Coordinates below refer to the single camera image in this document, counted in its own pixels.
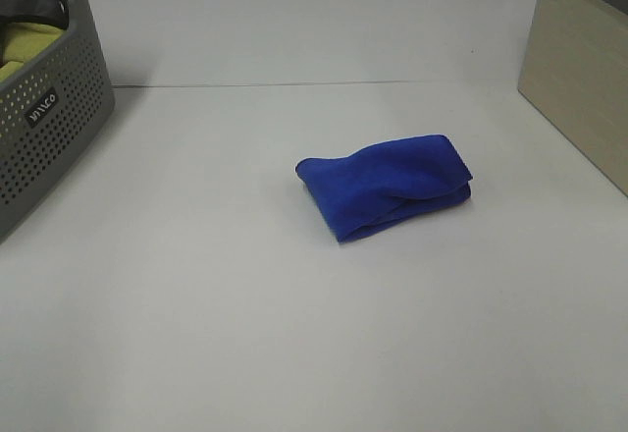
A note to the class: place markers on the blue microfibre towel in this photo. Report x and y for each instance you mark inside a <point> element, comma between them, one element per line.
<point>384,184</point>

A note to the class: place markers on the yellow-green towel in basket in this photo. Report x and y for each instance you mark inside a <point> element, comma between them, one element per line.
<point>21,43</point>

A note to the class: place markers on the grey perforated laundry basket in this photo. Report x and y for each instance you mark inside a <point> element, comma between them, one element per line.
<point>53,108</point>

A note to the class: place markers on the beige storage box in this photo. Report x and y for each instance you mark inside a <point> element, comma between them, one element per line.
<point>574,72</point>

